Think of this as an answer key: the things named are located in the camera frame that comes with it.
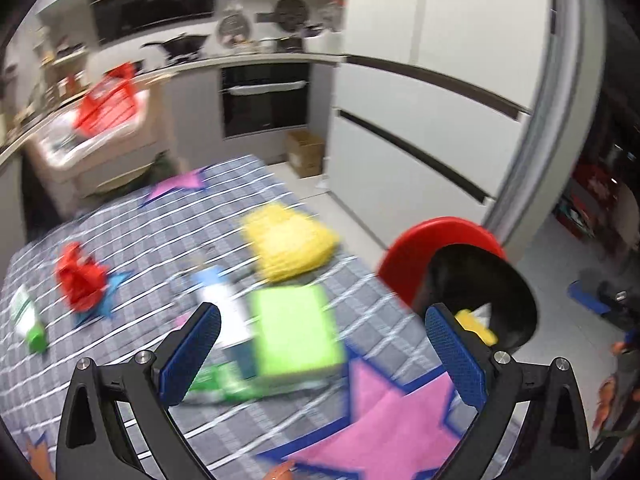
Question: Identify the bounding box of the yellow knitted cloth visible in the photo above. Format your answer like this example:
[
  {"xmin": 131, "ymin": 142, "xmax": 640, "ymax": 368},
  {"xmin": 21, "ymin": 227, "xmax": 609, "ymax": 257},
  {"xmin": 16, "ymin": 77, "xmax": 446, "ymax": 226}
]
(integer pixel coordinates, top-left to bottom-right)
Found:
[{"xmin": 241, "ymin": 204, "xmax": 340, "ymax": 283}]

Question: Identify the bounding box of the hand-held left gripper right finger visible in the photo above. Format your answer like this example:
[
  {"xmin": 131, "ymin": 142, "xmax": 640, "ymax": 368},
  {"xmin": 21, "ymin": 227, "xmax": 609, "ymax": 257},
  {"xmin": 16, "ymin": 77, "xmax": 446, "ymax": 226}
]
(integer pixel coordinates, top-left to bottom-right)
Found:
[{"xmin": 425, "ymin": 302, "xmax": 593, "ymax": 480}]

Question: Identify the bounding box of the beige crate chair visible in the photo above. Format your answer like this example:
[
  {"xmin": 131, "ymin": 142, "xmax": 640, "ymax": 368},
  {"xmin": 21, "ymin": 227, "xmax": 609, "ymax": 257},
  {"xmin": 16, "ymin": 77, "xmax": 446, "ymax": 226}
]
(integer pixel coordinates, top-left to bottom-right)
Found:
[{"xmin": 25, "ymin": 82, "xmax": 176, "ymax": 211}]

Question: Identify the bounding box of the cardboard box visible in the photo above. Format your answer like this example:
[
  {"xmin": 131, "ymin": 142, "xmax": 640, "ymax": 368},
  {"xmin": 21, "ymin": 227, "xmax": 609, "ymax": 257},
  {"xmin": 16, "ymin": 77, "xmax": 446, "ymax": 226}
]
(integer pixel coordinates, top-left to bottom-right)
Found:
[{"xmin": 285, "ymin": 129, "xmax": 327, "ymax": 179}]

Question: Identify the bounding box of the red plastic basket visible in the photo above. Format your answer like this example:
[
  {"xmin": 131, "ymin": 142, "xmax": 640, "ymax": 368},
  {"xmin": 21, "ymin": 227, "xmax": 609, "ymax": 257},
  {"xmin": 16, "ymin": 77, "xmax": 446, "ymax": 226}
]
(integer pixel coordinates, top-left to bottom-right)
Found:
[{"xmin": 74, "ymin": 62, "xmax": 142, "ymax": 137}]

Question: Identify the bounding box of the white plastic bag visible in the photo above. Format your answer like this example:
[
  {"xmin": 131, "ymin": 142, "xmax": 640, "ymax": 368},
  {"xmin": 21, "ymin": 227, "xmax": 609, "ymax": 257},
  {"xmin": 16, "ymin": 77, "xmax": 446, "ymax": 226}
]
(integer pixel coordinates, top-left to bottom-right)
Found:
[{"xmin": 192, "ymin": 265, "xmax": 253, "ymax": 351}]

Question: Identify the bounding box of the black built-in oven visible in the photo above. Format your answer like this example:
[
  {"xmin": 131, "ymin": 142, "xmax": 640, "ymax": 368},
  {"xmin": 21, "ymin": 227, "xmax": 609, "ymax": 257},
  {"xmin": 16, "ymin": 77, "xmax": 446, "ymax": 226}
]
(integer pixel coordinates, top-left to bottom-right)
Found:
[{"xmin": 219, "ymin": 62, "xmax": 312, "ymax": 140}]

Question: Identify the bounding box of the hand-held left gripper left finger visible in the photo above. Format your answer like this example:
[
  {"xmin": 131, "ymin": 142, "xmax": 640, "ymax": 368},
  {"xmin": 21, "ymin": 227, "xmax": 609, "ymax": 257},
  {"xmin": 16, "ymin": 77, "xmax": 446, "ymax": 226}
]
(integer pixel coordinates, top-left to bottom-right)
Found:
[{"xmin": 55, "ymin": 302, "xmax": 223, "ymax": 480}]

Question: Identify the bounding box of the red plastic stool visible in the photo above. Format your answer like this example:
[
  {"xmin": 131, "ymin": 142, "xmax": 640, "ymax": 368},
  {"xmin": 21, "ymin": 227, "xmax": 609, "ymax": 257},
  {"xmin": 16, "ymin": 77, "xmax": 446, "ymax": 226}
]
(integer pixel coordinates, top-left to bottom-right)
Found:
[{"xmin": 377, "ymin": 216, "xmax": 508, "ymax": 311}]

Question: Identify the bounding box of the white bottle with green cap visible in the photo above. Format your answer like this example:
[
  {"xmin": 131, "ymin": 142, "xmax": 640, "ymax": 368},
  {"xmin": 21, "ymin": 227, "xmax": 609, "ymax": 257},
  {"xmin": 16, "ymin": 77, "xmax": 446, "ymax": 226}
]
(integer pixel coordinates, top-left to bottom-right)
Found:
[{"xmin": 9, "ymin": 284, "xmax": 48, "ymax": 355}]

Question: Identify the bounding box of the black trash bin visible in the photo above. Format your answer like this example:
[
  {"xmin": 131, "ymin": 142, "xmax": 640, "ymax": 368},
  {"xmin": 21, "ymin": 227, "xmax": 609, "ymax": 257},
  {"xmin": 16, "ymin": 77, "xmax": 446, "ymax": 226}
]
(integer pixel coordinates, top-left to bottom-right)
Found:
[{"xmin": 417, "ymin": 242, "xmax": 538, "ymax": 356}]

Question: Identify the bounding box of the black range hood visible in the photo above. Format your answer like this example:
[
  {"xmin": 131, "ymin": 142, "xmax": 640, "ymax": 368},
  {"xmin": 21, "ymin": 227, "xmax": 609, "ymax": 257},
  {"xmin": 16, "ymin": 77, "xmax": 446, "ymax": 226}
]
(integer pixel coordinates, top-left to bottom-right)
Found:
[{"xmin": 89, "ymin": 0, "xmax": 225, "ymax": 46}]

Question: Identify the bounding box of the black wok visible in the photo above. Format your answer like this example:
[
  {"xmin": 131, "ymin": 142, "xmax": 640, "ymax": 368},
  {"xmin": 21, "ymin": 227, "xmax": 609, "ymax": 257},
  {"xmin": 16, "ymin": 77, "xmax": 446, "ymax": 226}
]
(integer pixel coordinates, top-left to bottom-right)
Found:
[{"xmin": 140, "ymin": 34, "xmax": 211, "ymax": 58}]

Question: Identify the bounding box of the grey checkered tablecloth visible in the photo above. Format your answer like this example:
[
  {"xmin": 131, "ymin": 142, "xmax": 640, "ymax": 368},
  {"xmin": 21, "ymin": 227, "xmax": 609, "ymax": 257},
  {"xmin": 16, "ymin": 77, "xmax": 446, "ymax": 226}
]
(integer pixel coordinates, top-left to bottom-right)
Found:
[{"xmin": 0, "ymin": 155, "xmax": 531, "ymax": 480}]

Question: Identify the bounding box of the yellow wrapper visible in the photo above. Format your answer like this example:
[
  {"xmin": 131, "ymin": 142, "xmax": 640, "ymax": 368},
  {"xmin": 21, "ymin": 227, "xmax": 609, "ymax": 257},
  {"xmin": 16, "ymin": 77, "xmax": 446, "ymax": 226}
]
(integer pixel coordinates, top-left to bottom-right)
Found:
[{"xmin": 454, "ymin": 309, "xmax": 498, "ymax": 346}]

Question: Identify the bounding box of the green and white packet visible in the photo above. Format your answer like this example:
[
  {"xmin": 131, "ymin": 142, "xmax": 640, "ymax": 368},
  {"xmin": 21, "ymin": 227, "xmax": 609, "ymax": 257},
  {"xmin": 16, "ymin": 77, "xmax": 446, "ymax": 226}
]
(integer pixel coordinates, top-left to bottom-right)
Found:
[{"xmin": 182, "ymin": 362, "xmax": 261, "ymax": 406}]

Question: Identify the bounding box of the round hanging pan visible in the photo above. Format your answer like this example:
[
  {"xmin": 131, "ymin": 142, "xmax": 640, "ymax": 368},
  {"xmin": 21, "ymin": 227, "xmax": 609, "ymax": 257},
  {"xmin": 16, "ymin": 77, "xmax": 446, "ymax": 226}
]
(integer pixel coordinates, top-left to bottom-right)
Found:
[
  {"xmin": 216, "ymin": 12, "xmax": 249, "ymax": 51},
  {"xmin": 274, "ymin": 0, "xmax": 312, "ymax": 31}
]

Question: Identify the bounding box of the white refrigerator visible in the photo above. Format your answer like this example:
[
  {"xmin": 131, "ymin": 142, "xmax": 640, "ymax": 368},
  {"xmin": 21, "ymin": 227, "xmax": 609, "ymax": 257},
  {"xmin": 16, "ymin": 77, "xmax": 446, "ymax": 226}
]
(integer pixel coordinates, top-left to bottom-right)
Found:
[{"xmin": 327, "ymin": 0, "xmax": 556, "ymax": 256}]

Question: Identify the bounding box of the green sponge block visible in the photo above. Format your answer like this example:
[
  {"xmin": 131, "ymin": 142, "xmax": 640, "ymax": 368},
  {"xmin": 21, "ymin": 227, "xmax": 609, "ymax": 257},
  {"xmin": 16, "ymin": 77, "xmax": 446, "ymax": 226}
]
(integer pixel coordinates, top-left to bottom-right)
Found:
[{"xmin": 247, "ymin": 285, "xmax": 348, "ymax": 381}]

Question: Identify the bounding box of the kitchen counter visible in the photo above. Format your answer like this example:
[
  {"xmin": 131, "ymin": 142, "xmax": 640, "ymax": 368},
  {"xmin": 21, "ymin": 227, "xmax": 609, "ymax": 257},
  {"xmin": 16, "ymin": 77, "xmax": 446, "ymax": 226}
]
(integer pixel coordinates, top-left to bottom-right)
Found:
[{"xmin": 0, "ymin": 52, "xmax": 346, "ymax": 166}]

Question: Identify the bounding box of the red plastic bag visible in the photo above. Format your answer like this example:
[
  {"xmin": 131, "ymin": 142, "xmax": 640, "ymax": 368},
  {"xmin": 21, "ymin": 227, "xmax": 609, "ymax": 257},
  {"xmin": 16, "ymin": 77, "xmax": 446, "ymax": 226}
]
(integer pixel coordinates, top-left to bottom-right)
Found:
[{"xmin": 54, "ymin": 242, "xmax": 108, "ymax": 313}]

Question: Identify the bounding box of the white rice cooker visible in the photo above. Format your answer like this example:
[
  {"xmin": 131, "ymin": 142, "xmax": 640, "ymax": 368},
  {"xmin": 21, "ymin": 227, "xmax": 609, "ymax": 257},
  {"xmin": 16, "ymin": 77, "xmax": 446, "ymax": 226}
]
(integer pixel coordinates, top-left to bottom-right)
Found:
[{"xmin": 305, "ymin": 30, "xmax": 346, "ymax": 56}]

